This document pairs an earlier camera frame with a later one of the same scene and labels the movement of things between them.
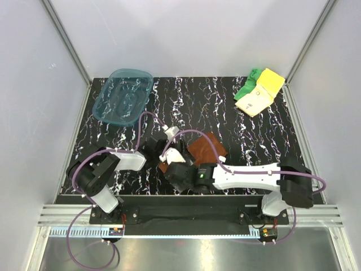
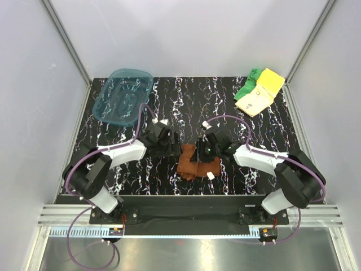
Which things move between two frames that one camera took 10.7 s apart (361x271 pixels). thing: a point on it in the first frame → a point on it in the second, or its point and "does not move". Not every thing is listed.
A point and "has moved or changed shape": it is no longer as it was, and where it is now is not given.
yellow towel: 271,81 does not move
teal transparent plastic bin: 122,99 does not move
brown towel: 202,151 has moved or changed shape
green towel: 250,83 does not move
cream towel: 254,103 does not move
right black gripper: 180,187 → 198,155
